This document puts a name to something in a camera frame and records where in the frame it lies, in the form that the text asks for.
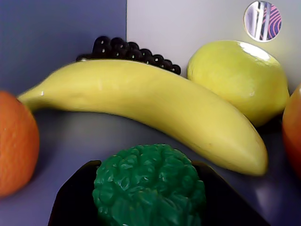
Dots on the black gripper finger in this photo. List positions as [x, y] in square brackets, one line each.
[73, 197]
[230, 202]

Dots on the green plastic broccoli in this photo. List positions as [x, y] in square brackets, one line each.
[148, 186]

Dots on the textured orange toy fruit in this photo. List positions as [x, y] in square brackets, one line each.
[16, 146]

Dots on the smooth orange toy fruit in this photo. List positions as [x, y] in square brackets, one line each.
[292, 131]

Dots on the yellow toy banana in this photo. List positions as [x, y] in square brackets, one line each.
[145, 101]

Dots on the yellow toy lemon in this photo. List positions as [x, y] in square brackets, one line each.
[237, 80]

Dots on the black toy grapes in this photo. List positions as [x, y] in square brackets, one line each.
[131, 53]

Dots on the round shiny sticker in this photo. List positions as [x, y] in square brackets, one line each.
[262, 21]

